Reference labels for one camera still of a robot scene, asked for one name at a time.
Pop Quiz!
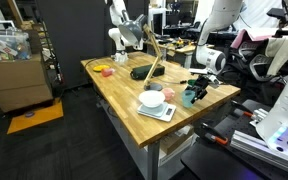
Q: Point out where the background wooden desk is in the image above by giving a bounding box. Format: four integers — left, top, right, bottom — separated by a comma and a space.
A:
143, 37, 216, 69

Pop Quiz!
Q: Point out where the aluminium rail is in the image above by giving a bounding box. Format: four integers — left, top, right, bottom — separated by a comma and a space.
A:
230, 127, 288, 172

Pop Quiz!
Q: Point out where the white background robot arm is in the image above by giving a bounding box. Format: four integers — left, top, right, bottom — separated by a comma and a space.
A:
104, 0, 143, 64

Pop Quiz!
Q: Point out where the cardboard box under table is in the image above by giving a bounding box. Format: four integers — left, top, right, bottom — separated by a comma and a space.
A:
160, 125, 194, 154

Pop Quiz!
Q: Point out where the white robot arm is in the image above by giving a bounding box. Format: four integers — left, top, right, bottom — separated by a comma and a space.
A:
195, 0, 288, 158

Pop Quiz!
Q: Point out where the grey metal table frame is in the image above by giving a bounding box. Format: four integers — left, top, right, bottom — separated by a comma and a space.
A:
99, 99, 198, 180

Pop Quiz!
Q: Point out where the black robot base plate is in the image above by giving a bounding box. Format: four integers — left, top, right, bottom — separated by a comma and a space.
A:
181, 108, 288, 180

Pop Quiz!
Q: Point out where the clear bin of items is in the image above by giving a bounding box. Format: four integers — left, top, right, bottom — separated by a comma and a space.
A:
0, 30, 32, 61

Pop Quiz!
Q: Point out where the translucent blue cup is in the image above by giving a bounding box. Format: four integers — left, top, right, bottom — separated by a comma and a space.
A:
181, 90, 193, 108

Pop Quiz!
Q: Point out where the pink toy cup far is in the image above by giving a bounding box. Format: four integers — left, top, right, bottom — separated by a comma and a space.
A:
101, 68, 115, 77

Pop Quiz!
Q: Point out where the white kitchen scale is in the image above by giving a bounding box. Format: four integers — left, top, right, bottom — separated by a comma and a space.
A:
137, 102, 176, 122

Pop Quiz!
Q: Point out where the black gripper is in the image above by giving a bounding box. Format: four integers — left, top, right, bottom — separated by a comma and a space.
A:
185, 76, 210, 100

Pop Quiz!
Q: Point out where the orange floor mat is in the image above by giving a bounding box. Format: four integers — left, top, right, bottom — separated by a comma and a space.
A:
7, 98, 64, 134

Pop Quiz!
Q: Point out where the black clamp orange handle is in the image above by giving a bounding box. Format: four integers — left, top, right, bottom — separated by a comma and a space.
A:
200, 123, 228, 145

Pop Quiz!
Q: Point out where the white bowl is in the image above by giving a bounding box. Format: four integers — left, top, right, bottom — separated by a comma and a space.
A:
139, 90, 165, 108

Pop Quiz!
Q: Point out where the white mug green rim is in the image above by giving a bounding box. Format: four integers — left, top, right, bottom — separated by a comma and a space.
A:
187, 79, 196, 86

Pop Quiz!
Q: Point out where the office chair with cloth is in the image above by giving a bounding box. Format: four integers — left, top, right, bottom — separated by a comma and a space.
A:
230, 28, 288, 83

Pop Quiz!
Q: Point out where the wooden desk lamp grey shade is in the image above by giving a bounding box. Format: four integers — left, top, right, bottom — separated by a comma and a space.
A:
117, 13, 167, 92

